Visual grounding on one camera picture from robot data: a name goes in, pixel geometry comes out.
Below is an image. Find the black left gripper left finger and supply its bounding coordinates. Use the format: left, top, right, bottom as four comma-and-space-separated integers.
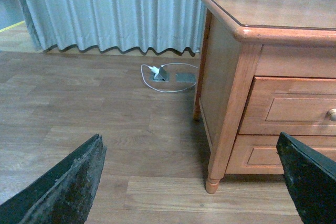
1, 134, 107, 223

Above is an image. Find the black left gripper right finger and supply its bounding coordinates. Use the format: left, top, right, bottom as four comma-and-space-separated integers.
276, 132, 335, 223

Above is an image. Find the round wooden drawer knob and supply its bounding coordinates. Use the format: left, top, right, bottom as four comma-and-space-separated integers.
325, 108, 336, 122

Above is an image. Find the wooden drawer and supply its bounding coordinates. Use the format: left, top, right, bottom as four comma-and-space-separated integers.
239, 77, 335, 136
226, 135, 335, 174

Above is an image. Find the wooden nightstand cabinet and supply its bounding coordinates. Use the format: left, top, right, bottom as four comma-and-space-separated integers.
193, 0, 335, 194

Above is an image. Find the white plug adapter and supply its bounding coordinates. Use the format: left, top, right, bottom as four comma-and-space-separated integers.
149, 66, 160, 74

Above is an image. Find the open metal floor socket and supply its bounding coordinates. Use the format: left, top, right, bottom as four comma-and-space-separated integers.
150, 66, 170, 82

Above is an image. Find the closed metal floor socket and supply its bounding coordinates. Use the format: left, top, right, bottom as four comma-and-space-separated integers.
175, 73, 196, 83

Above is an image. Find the grey-green pleated curtain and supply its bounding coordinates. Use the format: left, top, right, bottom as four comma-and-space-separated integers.
19, 0, 205, 52

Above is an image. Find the white cable on floor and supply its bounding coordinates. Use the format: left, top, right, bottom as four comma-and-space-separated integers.
140, 62, 198, 93

